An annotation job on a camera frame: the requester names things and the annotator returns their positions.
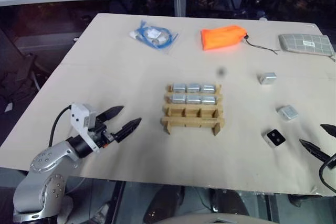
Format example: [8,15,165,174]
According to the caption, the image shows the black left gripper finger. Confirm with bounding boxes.
[98,105,124,124]
[114,118,142,144]

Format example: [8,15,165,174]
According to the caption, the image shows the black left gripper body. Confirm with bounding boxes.
[88,115,118,149]

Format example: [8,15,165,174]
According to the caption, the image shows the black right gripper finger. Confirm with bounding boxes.
[320,123,336,139]
[299,138,331,163]

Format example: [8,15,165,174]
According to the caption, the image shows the wooden slotted rack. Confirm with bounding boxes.
[160,83,226,137]

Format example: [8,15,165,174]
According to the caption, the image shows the dark rounded shape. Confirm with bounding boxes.
[146,185,186,224]

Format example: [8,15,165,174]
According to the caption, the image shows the clear plastic bag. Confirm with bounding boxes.
[128,20,180,56]

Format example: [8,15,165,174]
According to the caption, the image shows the grey checked fabric pouch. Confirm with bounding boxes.
[278,33,336,62]

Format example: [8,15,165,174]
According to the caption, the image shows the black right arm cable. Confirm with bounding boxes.
[318,158,336,194]

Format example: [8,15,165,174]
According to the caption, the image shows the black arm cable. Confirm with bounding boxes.
[318,158,336,194]
[48,104,73,149]

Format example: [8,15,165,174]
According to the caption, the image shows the black and white cube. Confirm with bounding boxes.
[262,128,286,148]

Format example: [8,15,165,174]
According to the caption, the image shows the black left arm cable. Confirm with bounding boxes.
[48,104,73,149]

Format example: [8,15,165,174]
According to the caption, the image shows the coiled blue cable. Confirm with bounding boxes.
[133,20,179,50]

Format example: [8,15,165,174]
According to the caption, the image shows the black drawstring cord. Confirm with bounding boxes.
[244,36,281,56]

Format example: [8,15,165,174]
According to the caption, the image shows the orange drawstring bag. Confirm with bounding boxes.
[201,25,249,51]

